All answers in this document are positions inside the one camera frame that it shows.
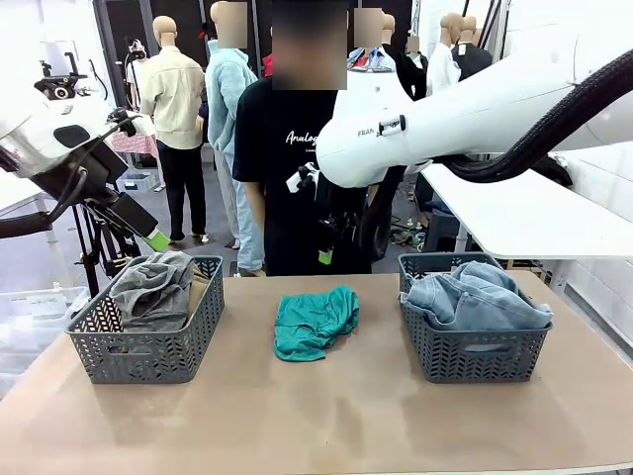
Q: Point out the mannequin in blue shirt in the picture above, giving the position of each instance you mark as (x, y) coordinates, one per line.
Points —
(371, 59)

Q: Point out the mannequin in black shirt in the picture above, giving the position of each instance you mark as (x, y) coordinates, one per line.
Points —
(472, 59)

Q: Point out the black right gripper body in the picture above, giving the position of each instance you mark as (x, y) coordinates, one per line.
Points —
(341, 208)

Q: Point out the small white table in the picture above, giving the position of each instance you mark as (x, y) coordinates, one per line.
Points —
(15, 193)

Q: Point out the grey plastic patterned basket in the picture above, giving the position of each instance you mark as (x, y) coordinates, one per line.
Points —
(475, 353)
(148, 356)

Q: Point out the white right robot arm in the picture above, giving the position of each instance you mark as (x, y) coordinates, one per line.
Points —
(470, 114)

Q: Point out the mannequin in red top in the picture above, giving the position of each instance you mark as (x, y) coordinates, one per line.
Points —
(268, 64)

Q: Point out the person's right forearm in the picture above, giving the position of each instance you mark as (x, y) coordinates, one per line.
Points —
(255, 205)

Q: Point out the mannequin in white shirt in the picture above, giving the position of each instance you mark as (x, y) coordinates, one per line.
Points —
(440, 69)

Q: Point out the clear plastic storage bin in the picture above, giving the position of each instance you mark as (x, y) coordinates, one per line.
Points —
(34, 312)

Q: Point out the large white table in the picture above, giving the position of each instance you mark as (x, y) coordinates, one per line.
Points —
(519, 213)

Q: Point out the teal green shorts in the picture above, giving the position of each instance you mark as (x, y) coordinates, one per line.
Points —
(311, 321)

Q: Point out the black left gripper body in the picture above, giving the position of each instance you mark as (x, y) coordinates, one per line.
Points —
(84, 170)

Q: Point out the mannequin in cream shirt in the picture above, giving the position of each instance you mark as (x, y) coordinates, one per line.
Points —
(173, 109)

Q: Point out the light blue denim jeans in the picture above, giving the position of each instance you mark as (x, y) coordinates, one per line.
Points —
(479, 302)

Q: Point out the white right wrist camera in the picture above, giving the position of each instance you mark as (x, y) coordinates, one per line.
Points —
(299, 178)

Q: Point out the table with pink checkered cloth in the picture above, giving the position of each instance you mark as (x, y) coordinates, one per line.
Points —
(138, 146)

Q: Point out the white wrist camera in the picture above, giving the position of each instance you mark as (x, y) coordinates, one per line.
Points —
(299, 178)
(138, 123)

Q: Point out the grey garment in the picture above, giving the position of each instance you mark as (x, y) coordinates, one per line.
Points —
(153, 292)

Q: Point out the black camera tripod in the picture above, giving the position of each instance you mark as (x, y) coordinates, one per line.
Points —
(91, 247)

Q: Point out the black bag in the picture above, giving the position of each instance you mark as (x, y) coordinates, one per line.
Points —
(556, 170)

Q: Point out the beige shirt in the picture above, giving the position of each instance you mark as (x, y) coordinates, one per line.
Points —
(199, 292)

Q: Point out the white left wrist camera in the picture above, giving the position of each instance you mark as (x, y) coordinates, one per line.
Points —
(138, 123)

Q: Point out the mannequin in black jacket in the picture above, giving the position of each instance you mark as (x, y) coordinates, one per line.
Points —
(410, 74)

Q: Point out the mannequin in light blue fleece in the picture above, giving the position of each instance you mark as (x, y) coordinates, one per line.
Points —
(230, 99)

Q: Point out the person in black t-shirt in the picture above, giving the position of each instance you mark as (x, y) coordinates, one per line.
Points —
(282, 198)

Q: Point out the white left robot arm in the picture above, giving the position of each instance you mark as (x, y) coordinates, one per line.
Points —
(29, 123)

